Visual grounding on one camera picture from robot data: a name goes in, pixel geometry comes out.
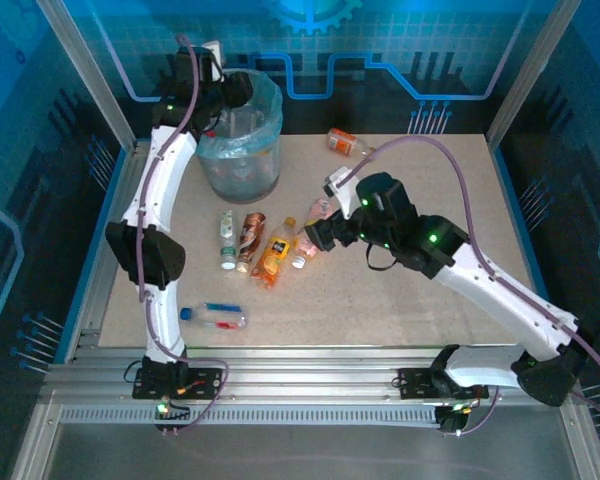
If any pink drink bottle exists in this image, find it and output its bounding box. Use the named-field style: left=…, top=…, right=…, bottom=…
left=292, top=197, right=334, bottom=270

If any orange juice bottle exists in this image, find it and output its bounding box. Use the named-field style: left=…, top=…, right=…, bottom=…
left=249, top=216, right=299, bottom=290

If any brown coffee drink bottle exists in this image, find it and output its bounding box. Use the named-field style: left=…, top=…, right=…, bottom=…
left=236, top=212, right=268, bottom=274

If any orange label bottle yellow cap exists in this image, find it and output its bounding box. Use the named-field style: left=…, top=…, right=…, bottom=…
left=326, top=127, right=377, bottom=158

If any clear bottle green flower label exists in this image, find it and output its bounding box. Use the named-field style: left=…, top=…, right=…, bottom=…
left=218, top=209, right=238, bottom=271

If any clear bottle blue cap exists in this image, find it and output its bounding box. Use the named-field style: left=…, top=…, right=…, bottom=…
left=179, top=301, right=250, bottom=332

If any blue plastic bin liner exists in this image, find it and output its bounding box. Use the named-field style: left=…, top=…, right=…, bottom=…
left=195, top=68, right=285, bottom=160

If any clear bin with blue liner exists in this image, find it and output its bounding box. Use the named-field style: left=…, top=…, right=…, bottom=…
left=195, top=68, right=285, bottom=204

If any small black connector box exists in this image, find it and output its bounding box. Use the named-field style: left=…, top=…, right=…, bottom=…
left=435, top=403, right=474, bottom=435
left=153, top=397, right=191, bottom=434

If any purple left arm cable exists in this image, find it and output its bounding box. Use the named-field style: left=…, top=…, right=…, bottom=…
left=134, top=33, right=230, bottom=437

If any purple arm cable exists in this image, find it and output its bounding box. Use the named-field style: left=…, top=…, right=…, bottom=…
left=344, top=134, right=600, bottom=437
left=134, top=33, right=230, bottom=437

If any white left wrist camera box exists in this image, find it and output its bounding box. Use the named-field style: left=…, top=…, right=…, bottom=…
left=201, top=41, right=227, bottom=82

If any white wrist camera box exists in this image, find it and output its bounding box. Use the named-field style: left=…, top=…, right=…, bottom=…
left=323, top=167, right=364, bottom=219
left=201, top=41, right=227, bottom=82

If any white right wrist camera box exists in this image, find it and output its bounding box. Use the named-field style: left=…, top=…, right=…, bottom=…
left=323, top=167, right=364, bottom=219

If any black cable loop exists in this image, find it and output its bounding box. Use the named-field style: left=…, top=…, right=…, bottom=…
left=364, top=242, right=399, bottom=272

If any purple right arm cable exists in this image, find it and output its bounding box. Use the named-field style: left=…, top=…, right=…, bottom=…
left=344, top=134, right=600, bottom=437

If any aluminium frame post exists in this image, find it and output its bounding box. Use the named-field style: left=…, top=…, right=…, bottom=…
left=485, top=0, right=584, bottom=149
left=34, top=0, right=140, bottom=151

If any aluminium mounting rail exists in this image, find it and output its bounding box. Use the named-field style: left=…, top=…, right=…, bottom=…
left=39, top=344, right=581, bottom=406

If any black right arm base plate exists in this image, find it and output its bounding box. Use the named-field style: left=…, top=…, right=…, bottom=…
left=397, top=367, right=490, bottom=400

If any grey slotted cable duct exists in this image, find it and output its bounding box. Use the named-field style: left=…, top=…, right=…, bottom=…
left=59, top=403, right=441, bottom=427

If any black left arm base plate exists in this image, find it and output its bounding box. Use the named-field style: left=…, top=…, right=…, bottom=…
left=132, top=367, right=224, bottom=400

